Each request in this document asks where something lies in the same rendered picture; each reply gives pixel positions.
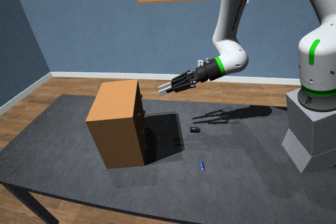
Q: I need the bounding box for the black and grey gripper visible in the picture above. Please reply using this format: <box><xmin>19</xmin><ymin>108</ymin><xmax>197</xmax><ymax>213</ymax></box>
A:
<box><xmin>159</xmin><ymin>66</ymin><xmax>208</xmax><ymax>96</ymax></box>

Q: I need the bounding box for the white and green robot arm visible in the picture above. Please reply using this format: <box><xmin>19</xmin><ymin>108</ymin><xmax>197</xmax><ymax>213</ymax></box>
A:
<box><xmin>203</xmin><ymin>0</ymin><xmax>336</xmax><ymax>112</ymax></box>

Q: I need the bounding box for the grey 9v battery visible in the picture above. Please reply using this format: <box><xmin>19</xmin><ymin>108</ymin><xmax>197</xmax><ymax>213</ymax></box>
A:
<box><xmin>190</xmin><ymin>127</ymin><xmax>199</xmax><ymax>133</ymax></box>

